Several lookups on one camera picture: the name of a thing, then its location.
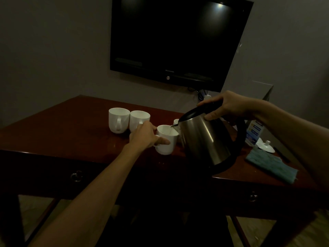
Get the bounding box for person's left hand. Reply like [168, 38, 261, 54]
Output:
[127, 121, 171, 153]

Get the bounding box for person's right hand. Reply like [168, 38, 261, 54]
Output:
[197, 90, 259, 121]

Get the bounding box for stainless steel electric kettle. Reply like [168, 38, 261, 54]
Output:
[171, 100, 248, 176]

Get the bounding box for person's left forearm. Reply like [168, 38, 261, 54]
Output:
[28, 145, 145, 247]

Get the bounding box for person's right forearm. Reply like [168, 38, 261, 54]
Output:
[253, 99, 329, 191]

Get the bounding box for blue and white carton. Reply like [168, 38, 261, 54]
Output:
[245, 119, 265, 147]

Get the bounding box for grey cabinet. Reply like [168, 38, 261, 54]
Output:
[223, 81, 274, 106]

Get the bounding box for white ceramic lid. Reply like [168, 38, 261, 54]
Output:
[255, 137, 276, 154]

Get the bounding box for teal folded cloth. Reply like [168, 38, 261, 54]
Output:
[244, 148, 299, 185]

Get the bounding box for black flat screen television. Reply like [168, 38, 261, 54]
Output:
[110, 0, 254, 93]

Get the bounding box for dark brown wooden desk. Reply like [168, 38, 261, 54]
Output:
[0, 95, 329, 247]

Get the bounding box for white wall socket with plug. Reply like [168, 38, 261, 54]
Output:
[196, 89, 212, 101]

